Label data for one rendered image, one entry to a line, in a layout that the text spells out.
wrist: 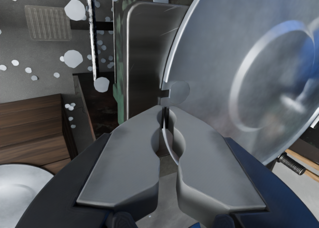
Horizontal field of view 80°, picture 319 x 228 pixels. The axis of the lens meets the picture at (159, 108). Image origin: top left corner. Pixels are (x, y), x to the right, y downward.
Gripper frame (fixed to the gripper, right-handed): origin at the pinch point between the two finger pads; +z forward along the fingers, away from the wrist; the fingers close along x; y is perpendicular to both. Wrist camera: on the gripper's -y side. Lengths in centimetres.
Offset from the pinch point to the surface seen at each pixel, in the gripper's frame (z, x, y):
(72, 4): 13.3, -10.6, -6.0
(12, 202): 29, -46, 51
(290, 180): 96, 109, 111
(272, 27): 8.1, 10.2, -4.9
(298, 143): 31, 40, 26
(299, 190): 89, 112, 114
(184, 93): 4.2, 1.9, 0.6
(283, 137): 12.3, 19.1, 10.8
